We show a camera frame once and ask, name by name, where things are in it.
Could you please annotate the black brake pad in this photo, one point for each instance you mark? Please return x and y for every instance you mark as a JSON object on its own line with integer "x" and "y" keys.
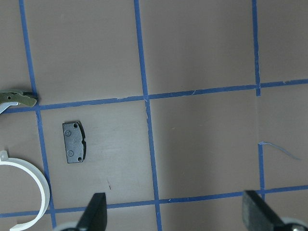
{"x": 74, "y": 142}

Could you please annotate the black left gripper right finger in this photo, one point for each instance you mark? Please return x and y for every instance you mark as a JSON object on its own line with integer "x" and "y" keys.
{"x": 257, "y": 215}

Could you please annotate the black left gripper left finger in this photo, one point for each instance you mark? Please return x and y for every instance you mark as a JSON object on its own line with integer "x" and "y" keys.
{"x": 94, "y": 217}

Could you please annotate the olive green brake shoe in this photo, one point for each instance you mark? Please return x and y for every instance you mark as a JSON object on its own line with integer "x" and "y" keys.
{"x": 18, "y": 96}

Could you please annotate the white curved plastic bracket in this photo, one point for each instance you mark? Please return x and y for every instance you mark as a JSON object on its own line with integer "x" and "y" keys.
{"x": 38, "y": 177}

